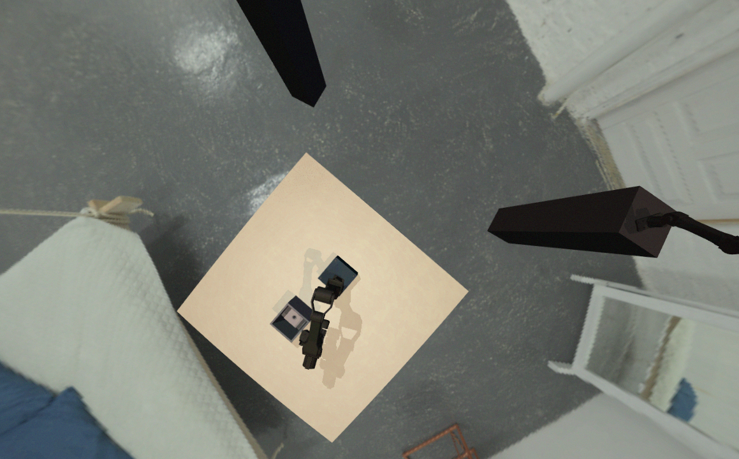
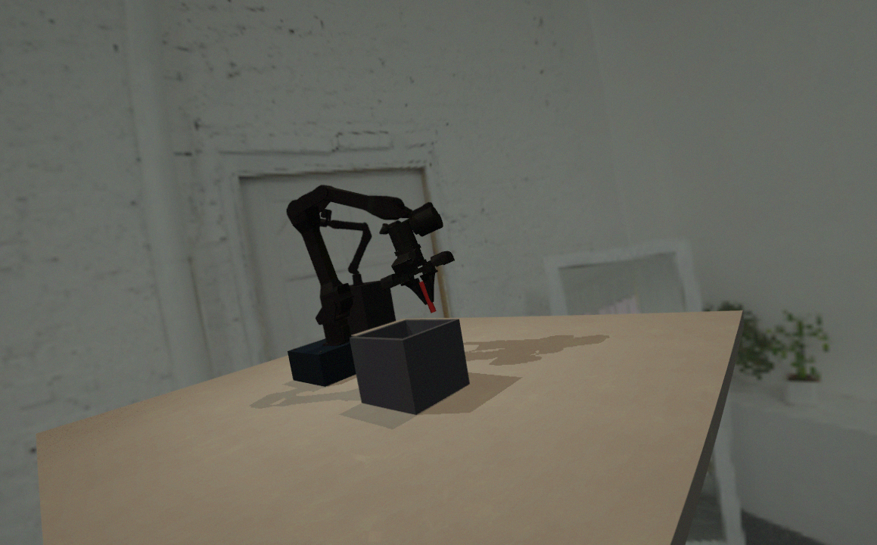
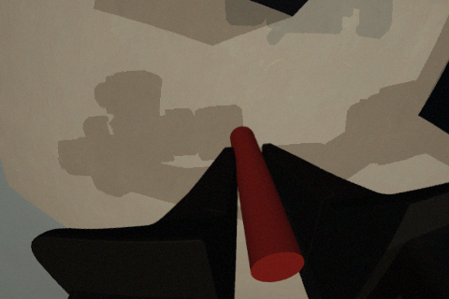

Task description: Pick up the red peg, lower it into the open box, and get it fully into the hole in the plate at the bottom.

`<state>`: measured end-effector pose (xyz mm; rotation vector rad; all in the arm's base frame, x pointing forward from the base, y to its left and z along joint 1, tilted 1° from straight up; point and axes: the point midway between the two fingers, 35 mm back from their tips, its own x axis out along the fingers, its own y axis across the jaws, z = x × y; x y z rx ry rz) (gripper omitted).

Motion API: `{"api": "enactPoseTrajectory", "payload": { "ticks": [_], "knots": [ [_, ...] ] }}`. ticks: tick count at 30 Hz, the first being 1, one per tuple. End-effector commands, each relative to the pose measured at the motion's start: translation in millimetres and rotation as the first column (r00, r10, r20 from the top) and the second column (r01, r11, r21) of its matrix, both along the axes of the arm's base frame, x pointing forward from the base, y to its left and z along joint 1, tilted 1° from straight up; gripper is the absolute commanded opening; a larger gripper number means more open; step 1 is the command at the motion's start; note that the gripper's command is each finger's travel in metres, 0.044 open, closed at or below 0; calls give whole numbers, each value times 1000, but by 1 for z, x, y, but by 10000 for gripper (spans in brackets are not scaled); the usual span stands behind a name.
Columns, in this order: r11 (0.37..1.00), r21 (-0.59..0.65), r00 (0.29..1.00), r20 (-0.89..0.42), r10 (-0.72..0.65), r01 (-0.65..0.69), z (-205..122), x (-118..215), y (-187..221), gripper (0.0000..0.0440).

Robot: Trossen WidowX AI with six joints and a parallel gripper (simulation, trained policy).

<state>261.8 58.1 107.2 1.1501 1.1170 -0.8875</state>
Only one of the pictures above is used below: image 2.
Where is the red peg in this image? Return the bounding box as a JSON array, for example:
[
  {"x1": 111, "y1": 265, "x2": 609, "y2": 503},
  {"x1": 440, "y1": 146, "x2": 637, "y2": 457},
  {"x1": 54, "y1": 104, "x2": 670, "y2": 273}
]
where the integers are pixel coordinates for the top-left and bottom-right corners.
[{"x1": 419, "y1": 281, "x2": 436, "y2": 313}]

